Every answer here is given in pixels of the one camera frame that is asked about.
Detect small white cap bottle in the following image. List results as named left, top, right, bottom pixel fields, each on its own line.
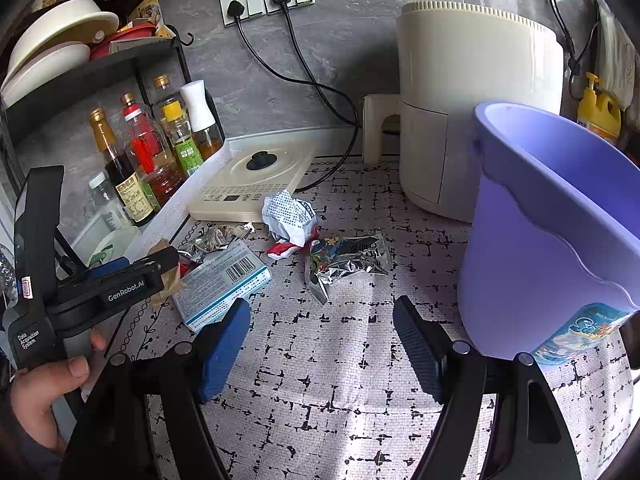
left=87, top=172, right=132, bottom=232

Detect yellow snack packet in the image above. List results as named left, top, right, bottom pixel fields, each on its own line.
left=127, top=0, right=177, bottom=39

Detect brown paper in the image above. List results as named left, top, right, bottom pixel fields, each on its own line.
left=149, top=239, right=187, bottom=307

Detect blue white carton box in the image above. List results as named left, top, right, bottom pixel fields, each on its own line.
left=172, top=240, right=274, bottom=332

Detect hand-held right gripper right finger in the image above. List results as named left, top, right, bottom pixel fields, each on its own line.
left=392, top=295, right=583, bottom=480

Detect white black patterned tablecloth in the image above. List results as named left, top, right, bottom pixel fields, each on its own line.
left=82, top=157, right=640, bottom=480

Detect white top oil sprayer bottle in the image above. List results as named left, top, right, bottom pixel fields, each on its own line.
left=179, top=80, right=225, bottom=162

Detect white plastic box green label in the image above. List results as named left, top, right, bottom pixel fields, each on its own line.
left=75, top=225, right=142, bottom=269

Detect silver printed foil packet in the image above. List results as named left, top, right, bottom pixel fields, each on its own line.
left=304, top=232, right=392, bottom=306

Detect yellow cap green label bottle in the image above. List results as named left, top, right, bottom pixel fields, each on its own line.
left=162, top=101, right=206, bottom=177

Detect person's left hand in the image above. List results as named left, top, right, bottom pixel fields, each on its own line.
left=10, top=331, right=108, bottom=461

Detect black metal dish rack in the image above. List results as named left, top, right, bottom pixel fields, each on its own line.
left=0, top=0, right=226, bottom=281

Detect cream electric kettle base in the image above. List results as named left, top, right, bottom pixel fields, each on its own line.
left=189, top=139, right=318, bottom=223

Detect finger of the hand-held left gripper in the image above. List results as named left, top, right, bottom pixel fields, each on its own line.
left=75, top=256, right=132, bottom=283
left=52, top=246, right=181, bottom=335

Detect hanging white plastic bags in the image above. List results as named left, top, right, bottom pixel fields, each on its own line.
left=595, top=0, right=640, bottom=111

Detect cream plate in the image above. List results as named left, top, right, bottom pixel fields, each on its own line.
left=0, top=41, right=92, bottom=109

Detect gold cap clear bottle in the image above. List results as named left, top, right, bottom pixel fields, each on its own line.
left=152, top=75, right=187, bottom=122

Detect purple plastic bucket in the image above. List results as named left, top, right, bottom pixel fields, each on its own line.
left=457, top=101, right=640, bottom=367

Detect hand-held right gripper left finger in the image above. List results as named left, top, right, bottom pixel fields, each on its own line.
left=60, top=297, right=251, bottom=480

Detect cream air fryer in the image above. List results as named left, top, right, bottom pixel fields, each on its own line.
left=362, top=1, right=563, bottom=223

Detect red cap oil bottle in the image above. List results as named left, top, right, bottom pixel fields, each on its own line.
left=122, top=92, right=184, bottom=207

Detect hanging black cable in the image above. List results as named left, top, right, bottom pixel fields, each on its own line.
left=545, top=0, right=602, bottom=102

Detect yellow detergent bottle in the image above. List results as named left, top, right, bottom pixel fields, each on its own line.
left=576, top=72, right=624, bottom=144

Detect white blue dotted paper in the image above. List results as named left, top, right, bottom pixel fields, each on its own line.
left=262, top=189, right=321, bottom=248

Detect black power cable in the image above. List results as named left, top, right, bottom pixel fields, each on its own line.
left=226, top=0, right=361, bottom=121
left=271, top=0, right=362, bottom=193

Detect silver wrapper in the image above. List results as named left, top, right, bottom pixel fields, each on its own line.
left=189, top=222, right=257, bottom=262

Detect red plastic container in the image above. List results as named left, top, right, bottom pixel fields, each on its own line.
left=90, top=22, right=157, bottom=61

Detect red wrapper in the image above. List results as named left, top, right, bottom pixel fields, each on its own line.
left=266, top=227, right=322, bottom=262

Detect dark soy sauce bottle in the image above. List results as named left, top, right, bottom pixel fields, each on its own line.
left=89, top=107, right=157, bottom=227

